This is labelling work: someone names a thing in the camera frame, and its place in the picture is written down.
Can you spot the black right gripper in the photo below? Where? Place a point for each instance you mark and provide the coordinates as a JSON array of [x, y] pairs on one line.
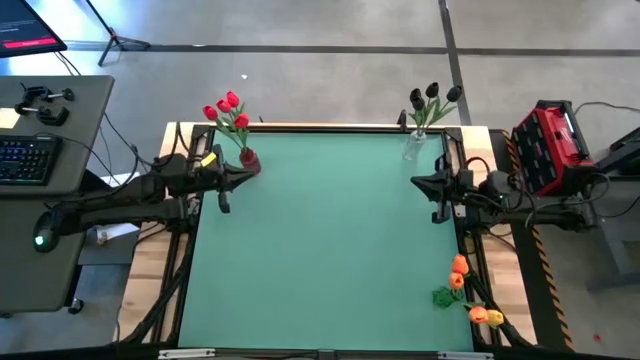
[[457, 185]]

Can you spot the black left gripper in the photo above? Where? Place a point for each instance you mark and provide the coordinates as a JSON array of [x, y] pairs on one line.
[[220, 177]]

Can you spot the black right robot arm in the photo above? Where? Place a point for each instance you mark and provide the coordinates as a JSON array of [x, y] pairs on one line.
[[550, 217]]

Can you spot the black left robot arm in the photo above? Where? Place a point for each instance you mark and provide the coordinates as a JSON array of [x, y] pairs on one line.
[[150, 187]]

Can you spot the red ribbed vase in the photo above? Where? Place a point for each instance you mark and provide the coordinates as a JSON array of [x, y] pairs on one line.
[[251, 164]]

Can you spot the clear glass vase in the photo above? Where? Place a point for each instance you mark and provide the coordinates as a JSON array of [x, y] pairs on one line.
[[412, 147]]

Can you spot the green glass vase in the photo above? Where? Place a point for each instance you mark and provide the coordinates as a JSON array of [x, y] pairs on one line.
[[442, 297]]

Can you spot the yellow tape label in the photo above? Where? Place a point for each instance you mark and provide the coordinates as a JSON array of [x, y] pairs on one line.
[[208, 160]]

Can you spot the black table clamp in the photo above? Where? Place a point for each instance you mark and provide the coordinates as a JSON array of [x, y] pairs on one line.
[[402, 119]]

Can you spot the red black tool case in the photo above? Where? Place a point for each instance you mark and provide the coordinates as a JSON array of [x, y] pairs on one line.
[[550, 145]]

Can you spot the teal table mat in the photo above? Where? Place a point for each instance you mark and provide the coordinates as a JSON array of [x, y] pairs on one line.
[[325, 275]]

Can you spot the hazard striped black beam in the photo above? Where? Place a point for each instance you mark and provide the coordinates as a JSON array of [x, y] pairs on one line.
[[532, 270]]

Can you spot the white paper stack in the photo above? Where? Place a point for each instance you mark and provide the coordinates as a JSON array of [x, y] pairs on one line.
[[115, 231]]

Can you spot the black tripod stand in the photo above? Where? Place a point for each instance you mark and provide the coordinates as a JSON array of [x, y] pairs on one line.
[[116, 40]]

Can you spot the grey metal stand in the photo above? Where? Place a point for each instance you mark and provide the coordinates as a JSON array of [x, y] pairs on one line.
[[615, 235]]

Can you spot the black device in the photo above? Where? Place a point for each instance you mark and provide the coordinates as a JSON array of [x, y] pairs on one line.
[[622, 150]]

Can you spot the black C-clamp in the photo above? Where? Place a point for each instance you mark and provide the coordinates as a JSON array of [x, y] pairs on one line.
[[37, 92], [52, 118]]

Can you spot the black computer mouse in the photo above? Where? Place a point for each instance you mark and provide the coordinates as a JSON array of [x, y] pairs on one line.
[[42, 240]]

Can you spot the black caster wheel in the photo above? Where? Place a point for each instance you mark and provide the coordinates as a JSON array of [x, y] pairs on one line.
[[76, 306]]

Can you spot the black keyboard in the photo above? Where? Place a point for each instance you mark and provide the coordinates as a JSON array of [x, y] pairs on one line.
[[25, 160]]

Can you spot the yellow sticky note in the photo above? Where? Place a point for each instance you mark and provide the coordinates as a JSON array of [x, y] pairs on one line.
[[7, 119]]

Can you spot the dark operator monitor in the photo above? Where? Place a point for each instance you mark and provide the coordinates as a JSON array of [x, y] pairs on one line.
[[25, 25]]

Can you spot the silver metal bracket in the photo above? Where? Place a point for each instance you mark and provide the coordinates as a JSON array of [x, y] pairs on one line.
[[186, 353], [465, 355]]

